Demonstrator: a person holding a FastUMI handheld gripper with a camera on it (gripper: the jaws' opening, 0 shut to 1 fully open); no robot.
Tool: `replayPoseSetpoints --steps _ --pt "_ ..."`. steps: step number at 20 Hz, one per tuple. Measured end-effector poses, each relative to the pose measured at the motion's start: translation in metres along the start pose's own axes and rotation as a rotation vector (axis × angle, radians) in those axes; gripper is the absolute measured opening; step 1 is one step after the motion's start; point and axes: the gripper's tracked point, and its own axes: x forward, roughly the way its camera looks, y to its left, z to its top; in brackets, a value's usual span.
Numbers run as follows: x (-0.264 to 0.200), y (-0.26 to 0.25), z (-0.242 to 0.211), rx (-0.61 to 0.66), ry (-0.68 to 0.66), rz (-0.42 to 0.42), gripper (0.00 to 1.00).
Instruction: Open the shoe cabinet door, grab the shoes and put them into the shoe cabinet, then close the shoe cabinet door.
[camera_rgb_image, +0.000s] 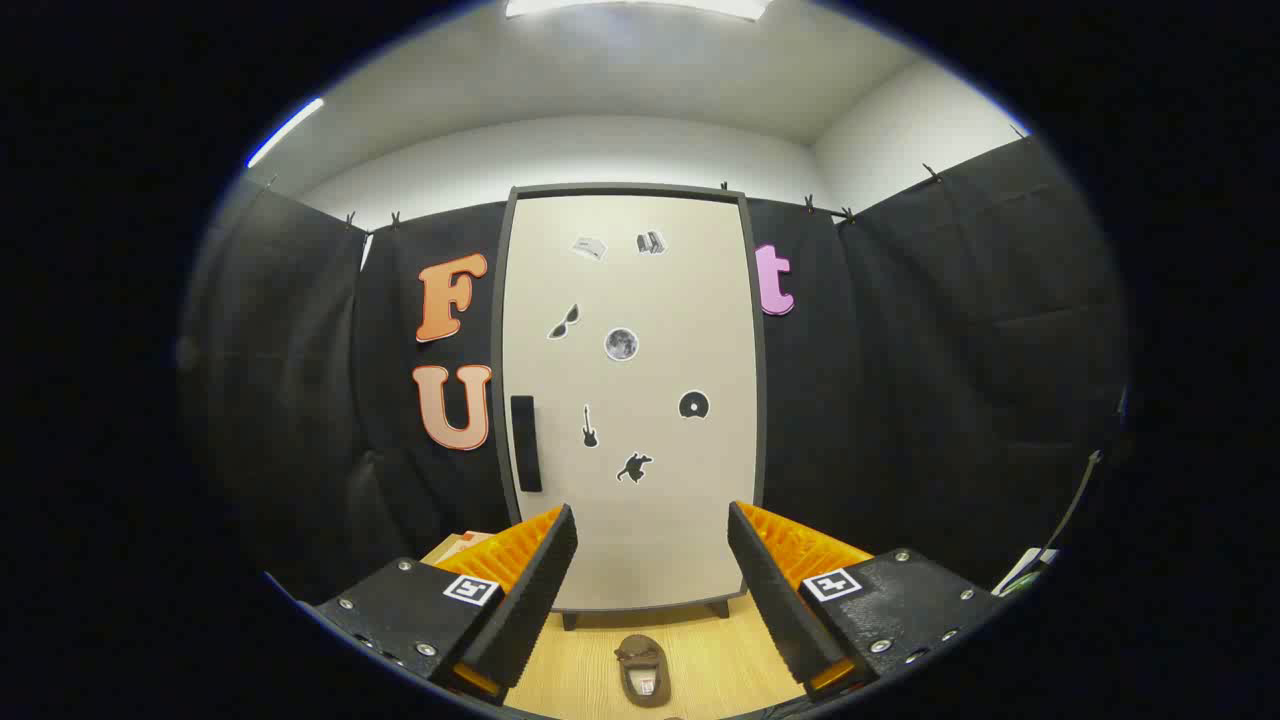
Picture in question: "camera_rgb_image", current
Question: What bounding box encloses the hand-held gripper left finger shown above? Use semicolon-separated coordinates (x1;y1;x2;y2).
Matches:
296;503;580;706

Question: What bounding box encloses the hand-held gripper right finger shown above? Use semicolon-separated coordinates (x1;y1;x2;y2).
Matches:
727;500;1004;701

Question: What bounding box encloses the brown fuzzy shoe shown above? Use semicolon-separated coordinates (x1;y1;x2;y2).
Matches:
613;634;673;709

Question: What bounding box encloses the grey shoe cabinet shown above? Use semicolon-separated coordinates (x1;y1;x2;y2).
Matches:
490;183;769;631

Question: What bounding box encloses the cream cover book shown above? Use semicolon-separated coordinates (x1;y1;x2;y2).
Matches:
437;532;493;567

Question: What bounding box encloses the black backdrop cloth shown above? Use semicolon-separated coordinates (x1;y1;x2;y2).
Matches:
180;135;1131;601

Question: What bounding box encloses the black tripod stand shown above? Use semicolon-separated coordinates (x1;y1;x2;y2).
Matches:
1040;450;1103;561

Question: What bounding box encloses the long ceiling light strip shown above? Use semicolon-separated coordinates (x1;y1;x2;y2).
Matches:
247;97;324;168

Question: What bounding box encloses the ceiling light panel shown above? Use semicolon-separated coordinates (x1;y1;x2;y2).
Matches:
505;0;773;21

